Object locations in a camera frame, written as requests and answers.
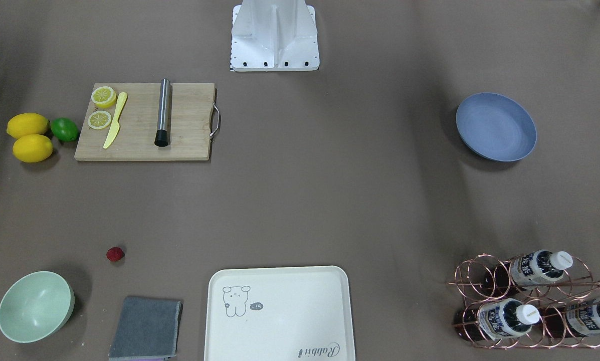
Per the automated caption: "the steel muddler black tip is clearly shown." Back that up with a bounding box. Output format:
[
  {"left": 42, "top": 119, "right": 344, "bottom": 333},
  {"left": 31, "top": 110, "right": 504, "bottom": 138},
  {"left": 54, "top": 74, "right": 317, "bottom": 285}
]
[{"left": 154, "top": 78, "right": 172, "bottom": 147}]

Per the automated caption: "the yellow lemon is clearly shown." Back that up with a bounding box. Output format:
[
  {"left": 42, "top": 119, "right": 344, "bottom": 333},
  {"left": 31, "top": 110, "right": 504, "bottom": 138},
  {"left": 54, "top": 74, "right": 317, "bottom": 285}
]
[
  {"left": 13, "top": 133, "right": 53, "bottom": 163},
  {"left": 6, "top": 112, "right": 50, "bottom": 139}
]

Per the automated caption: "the green bowl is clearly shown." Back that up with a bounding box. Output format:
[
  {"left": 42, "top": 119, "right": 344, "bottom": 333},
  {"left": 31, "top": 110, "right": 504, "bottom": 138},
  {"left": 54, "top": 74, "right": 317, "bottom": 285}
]
[{"left": 0, "top": 270, "right": 75, "bottom": 343}]

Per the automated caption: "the cream rabbit tray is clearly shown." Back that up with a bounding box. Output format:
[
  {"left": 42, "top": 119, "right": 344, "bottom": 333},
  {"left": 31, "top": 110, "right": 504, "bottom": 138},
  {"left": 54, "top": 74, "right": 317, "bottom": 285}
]
[{"left": 204, "top": 265, "right": 356, "bottom": 360}]

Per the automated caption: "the copper wire bottle rack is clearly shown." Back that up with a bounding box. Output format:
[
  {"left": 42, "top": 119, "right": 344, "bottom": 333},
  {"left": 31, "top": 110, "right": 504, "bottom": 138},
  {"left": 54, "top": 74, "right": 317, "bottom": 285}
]
[{"left": 452, "top": 254, "right": 600, "bottom": 349}]

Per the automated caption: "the lemon slice lower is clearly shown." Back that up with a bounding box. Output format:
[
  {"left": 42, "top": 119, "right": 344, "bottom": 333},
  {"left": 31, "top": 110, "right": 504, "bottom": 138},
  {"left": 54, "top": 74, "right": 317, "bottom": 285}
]
[{"left": 87, "top": 110, "right": 112, "bottom": 130}]

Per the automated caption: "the yellow lemon upper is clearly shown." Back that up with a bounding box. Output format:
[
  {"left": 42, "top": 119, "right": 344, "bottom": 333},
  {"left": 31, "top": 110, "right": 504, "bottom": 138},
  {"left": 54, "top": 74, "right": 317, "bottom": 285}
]
[{"left": 6, "top": 112, "right": 50, "bottom": 139}]

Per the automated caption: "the drink bottle top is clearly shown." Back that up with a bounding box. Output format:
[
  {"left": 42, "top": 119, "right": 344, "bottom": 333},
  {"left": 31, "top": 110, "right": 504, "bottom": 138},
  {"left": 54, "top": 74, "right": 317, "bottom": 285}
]
[{"left": 481, "top": 250, "right": 574, "bottom": 297}]

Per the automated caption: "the grey folded cloth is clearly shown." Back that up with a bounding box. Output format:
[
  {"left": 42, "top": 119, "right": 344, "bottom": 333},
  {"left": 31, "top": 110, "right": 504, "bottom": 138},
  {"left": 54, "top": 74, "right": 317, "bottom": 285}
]
[{"left": 109, "top": 296, "right": 181, "bottom": 360}]

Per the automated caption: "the blue round plate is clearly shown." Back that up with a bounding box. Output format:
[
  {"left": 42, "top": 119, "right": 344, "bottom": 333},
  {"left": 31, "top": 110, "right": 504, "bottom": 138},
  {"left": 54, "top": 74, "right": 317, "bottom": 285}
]
[{"left": 456, "top": 92, "right": 538, "bottom": 162}]

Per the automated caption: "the red strawberry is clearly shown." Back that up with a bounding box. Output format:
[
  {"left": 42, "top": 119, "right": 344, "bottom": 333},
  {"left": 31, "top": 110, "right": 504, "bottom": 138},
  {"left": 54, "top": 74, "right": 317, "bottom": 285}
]
[{"left": 106, "top": 247, "right": 125, "bottom": 262}]

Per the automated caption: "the drink bottle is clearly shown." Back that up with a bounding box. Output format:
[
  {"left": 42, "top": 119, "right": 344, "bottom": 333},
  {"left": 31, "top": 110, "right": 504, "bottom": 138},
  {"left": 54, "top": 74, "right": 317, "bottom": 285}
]
[
  {"left": 453, "top": 298, "right": 541, "bottom": 342},
  {"left": 542, "top": 298, "right": 600, "bottom": 338},
  {"left": 481, "top": 250, "right": 574, "bottom": 297}
]

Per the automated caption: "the wooden cutting board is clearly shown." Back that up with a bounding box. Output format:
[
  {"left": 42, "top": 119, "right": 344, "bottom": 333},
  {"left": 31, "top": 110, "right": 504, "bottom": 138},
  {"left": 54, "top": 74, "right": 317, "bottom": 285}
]
[{"left": 75, "top": 83, "right": 217, "bottom": 161}]

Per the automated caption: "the lemon half upper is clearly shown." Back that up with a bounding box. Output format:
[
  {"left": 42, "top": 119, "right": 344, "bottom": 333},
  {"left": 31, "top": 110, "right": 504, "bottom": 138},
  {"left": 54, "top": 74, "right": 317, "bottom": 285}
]
[{"left": 90, "top": 85, "right": 117, "bottom": 109}]

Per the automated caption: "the yellow plastic knife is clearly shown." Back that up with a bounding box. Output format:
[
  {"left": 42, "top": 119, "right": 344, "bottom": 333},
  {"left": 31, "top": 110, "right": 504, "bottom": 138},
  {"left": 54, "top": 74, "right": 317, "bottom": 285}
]
[{"left": 103, "top": 92, "right": 128, "bottom": 149}]

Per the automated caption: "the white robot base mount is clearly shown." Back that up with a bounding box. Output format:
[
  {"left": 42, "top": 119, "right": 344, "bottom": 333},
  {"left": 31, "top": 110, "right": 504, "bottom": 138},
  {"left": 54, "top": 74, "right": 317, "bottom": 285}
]
[{"left": 230, "top": 1, "right": 320, "bottom": 72}]

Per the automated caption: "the yellow lemon lower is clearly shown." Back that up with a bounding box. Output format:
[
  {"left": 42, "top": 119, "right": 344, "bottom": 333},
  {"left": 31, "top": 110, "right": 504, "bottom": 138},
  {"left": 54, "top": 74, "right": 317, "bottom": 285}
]
[{"left": 13, "top": 133, "right": 53, "bottom": 163}]

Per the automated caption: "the green lime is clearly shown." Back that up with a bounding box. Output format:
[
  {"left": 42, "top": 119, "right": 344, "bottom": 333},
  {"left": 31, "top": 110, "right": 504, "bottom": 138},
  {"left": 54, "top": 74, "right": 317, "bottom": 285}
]
[{"left": 50, "top": 117, "right": 80, "bottom": 142}]

